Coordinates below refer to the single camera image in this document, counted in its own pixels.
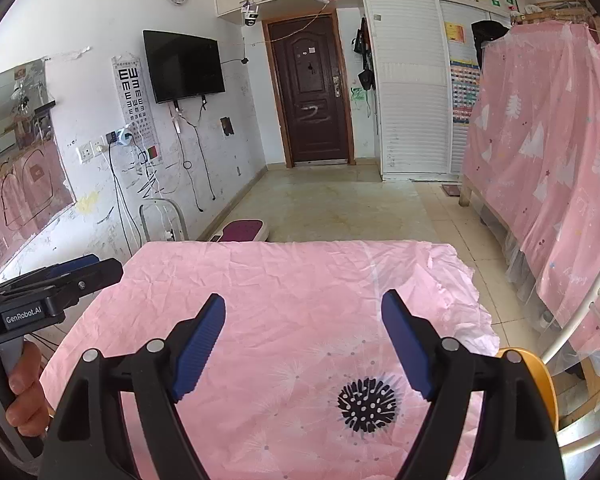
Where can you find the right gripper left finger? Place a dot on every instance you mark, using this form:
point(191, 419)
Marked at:
point(88, 437)

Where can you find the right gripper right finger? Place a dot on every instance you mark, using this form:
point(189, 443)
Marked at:
point(515, 437)

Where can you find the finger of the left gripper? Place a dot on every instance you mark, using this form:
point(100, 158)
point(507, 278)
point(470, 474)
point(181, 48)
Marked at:
point(69, 289)
point(49, 272)

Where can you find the left hand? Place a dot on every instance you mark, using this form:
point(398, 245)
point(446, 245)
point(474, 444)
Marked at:
point(29, 412)

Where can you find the white power socket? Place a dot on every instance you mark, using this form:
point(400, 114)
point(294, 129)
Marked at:
point(85, 152)

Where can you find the eye test chart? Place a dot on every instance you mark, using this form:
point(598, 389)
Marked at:
point(139, 126)

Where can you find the pink bed sheet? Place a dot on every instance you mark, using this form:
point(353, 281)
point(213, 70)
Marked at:
point(303, 382)

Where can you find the pink tree pattern curtain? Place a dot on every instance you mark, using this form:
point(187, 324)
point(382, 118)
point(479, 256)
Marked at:
point(533, 154)

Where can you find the dark brown wooden door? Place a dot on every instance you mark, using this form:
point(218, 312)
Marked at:
point(310, 89)

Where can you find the white louvered wardrobe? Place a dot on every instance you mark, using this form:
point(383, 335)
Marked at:
point(413, 42)

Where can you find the white metal frame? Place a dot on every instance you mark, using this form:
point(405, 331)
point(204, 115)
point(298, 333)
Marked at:
point(162, 221)

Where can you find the wall mirror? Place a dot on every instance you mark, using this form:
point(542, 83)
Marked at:
point(34, 187)

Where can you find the wall mounted black television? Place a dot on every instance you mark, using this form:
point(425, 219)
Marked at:
point(182, 66)

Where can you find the colourful wall poster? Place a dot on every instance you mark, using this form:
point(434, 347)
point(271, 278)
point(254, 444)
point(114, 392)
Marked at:
point(465, 78)

